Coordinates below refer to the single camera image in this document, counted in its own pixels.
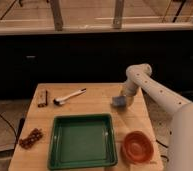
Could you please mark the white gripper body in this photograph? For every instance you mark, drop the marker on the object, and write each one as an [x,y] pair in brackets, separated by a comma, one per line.
[129,89]

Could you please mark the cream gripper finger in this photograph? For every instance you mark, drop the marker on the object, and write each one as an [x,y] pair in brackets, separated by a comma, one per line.
[129,100]

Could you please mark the blue-grey sponge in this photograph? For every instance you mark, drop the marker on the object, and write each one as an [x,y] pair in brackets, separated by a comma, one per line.
[119,101]

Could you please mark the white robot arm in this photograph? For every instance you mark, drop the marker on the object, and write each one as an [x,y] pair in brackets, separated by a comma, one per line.
[180,151]

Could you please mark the green plastic tray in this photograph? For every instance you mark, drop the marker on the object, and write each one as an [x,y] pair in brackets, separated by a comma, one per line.
[82,141]

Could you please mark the orange plastic bowl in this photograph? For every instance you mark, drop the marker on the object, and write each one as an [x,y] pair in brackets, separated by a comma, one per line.
[137,148]

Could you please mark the white dish brush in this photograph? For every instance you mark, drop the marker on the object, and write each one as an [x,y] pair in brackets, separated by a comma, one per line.
[61,100]

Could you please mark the brown chocolate bar toy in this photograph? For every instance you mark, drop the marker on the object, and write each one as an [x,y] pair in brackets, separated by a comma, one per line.
[43,98]

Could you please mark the brown grape bunch toy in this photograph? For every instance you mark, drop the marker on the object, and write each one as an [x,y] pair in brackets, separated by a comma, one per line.
[34,136]

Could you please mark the right wooden post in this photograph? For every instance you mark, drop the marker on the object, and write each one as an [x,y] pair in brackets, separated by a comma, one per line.
[118,14]

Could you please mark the wooden post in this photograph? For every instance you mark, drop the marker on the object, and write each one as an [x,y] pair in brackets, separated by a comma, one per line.
[57,16]
[118,14]

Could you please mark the left wooden post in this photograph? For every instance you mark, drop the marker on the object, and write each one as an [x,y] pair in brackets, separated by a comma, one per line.
[57,16]

